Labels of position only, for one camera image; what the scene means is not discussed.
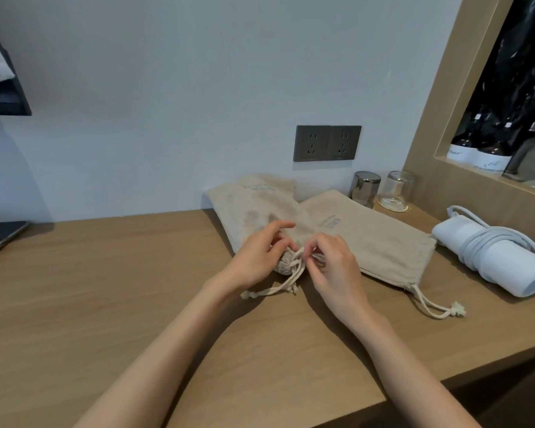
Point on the person's left hand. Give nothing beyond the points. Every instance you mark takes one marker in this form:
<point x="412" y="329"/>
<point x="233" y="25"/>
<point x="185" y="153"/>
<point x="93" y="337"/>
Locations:
<point x="254" y="262"/>

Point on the person's right hand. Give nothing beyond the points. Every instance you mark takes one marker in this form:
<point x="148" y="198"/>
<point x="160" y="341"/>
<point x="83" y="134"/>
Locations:
<point x="339" y="280"/>

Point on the white hair dryer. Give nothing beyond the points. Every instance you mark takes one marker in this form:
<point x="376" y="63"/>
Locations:
<point x="512" y="271"/>

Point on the person's right forearm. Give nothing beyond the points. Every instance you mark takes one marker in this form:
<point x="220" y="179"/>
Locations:
<point x="410" y="374"/>

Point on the person's left forearm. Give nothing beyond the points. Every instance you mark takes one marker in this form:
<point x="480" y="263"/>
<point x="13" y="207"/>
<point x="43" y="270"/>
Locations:
<point x="160" y="361"/>

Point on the black plastic bag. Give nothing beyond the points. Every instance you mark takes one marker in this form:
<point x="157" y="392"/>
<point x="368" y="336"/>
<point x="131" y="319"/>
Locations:
<point x="517" y="62"/>

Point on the round gold-rimmed coaster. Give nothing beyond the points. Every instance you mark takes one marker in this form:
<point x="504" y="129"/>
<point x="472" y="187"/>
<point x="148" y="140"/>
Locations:
<point x="392" y="208"/>

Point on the grey smoked glass cup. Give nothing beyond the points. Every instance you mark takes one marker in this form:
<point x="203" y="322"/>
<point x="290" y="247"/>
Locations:
<point x="364" y="189"/>

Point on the clear glass cup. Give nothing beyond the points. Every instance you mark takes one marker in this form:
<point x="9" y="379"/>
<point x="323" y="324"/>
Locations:
<point x="397" y="189"/>

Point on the dark faucet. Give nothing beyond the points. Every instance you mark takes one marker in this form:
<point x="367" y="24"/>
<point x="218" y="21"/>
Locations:
<point x="521" y="160"/>

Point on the black smartphone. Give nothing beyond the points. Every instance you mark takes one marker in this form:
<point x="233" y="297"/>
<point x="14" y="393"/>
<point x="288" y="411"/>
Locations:
<point x="0" y="238"/>

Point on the black television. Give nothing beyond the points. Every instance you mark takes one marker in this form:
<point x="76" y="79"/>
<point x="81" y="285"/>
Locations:
<point x="9" y="106"/>

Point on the wooden niche frame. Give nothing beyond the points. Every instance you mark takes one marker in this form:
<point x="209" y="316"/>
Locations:
<point x="428" y="187"/>

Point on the dark grey wall socket panel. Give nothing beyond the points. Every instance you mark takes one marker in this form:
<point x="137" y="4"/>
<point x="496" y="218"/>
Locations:
<point x="327" y="143"/>

